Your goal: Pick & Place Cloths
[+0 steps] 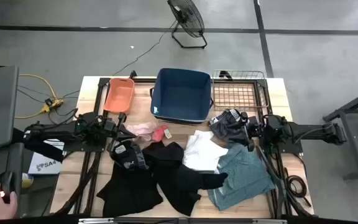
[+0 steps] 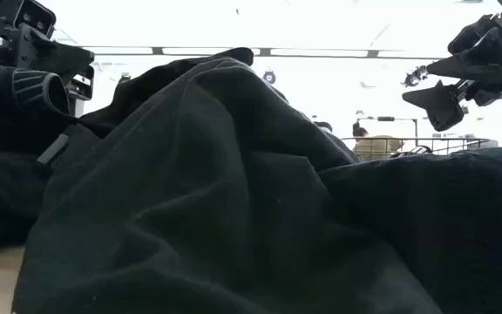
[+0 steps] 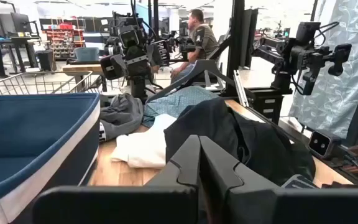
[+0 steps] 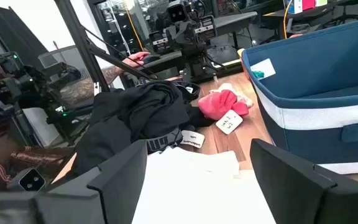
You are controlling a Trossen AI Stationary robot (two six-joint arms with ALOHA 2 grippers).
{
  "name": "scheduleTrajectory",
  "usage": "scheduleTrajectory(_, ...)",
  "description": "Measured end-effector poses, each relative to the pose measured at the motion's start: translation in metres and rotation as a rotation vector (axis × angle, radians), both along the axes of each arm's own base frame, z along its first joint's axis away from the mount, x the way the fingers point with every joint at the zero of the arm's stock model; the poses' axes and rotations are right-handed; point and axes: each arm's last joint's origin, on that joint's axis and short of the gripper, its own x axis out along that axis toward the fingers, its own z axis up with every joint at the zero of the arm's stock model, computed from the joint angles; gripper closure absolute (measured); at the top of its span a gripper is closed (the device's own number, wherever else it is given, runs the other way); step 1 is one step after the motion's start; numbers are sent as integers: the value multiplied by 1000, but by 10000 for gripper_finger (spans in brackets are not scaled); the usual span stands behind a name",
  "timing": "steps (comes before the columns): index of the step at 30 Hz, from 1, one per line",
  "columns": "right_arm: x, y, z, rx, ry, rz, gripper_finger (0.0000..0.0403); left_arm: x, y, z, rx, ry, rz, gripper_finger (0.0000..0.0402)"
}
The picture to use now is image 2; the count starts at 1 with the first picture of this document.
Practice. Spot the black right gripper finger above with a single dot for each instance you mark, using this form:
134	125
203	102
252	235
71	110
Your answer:
442	104
482	61

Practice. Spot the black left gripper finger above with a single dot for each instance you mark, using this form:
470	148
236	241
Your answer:
55	56
82	85

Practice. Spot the black garment with grey band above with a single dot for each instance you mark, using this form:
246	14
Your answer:
2	174

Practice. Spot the large dark cloth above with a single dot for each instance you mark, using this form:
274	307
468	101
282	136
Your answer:
212	196

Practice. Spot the ceiling spotlight cluster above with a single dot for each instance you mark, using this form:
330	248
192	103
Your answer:
413	78

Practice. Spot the round ceiling lamp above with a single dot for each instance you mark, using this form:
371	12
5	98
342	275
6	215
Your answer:
269	77
124	78

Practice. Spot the black cloth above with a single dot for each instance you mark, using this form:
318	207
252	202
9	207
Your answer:
451	227
146	87

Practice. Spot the person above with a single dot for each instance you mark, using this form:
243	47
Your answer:
377	146

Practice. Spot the ceiling track beam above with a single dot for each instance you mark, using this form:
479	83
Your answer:
320	52

